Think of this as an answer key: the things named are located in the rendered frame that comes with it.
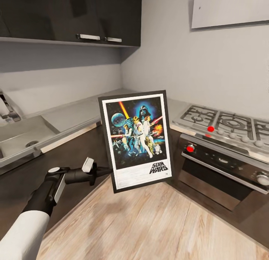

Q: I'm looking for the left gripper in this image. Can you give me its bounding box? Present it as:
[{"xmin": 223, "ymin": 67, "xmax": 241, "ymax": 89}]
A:
[{"xmin": 75, "ymin": 163, "xmax": 113, "ymax": 186}]

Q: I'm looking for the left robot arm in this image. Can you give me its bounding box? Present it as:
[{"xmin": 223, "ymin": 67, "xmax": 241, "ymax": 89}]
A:
[{"xmin": 0, "ymin": 157, "xmax": 113, "ymax": 260}]

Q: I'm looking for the poster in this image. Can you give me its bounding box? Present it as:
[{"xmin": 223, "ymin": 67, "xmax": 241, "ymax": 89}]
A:
[{"xmin": 98, "ymin": 90, "xmax": 175, "ymax": 194}]

